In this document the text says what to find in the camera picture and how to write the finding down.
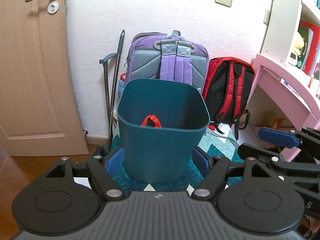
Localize wooden door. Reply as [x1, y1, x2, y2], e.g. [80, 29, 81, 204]
[1, 0, 88, 157]

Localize orange cardboard box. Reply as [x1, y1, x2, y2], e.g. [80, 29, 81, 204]
[270, 118, 286, 130]

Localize red black backpack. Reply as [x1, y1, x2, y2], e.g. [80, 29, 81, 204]
[202, 57, 255, 139]

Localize yellow plush toy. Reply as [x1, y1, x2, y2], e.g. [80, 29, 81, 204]
[294, 31, 304, 49]

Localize teal plastic trash bin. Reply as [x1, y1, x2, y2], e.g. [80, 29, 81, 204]
[117, 79, 210, 183]

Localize pink desk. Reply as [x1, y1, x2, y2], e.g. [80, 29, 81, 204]
[250, 53, 320, 163]

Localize door lock plate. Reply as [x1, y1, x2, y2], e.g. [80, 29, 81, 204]
[47, 1, 59, 15]

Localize purple grey backpack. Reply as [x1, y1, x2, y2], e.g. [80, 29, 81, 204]
[118, 30, 209, 96]

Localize grey trolley handle frame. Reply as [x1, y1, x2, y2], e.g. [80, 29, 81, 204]
[99, 29, 125, 148]

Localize teal white zigzag blanket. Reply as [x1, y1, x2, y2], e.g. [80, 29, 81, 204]
[112, 125, 242, 193]

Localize white bookshelf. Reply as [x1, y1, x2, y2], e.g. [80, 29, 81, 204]
[260, 0, 320, 98]

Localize red green book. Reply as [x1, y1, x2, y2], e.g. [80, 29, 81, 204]
[297, 20, 319, 76]

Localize red plastic bag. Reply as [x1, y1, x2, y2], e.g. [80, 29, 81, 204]
[141, 115, 162, 128]

